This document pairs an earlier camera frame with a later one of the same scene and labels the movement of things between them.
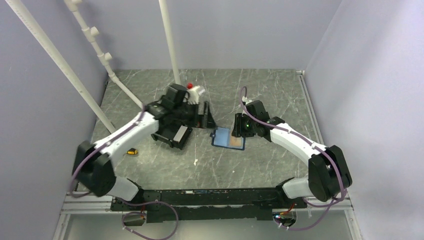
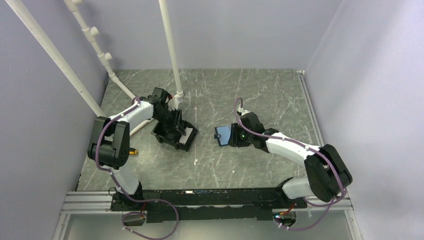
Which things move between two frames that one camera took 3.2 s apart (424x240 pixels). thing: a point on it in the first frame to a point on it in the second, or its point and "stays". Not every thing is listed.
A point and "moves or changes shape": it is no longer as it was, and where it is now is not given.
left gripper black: (200, 121) to (177, 123)
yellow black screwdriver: (132, 151) stays
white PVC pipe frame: (92, 33) stays
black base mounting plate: (208, 204) stays
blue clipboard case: (222, 137) moves or changes shape
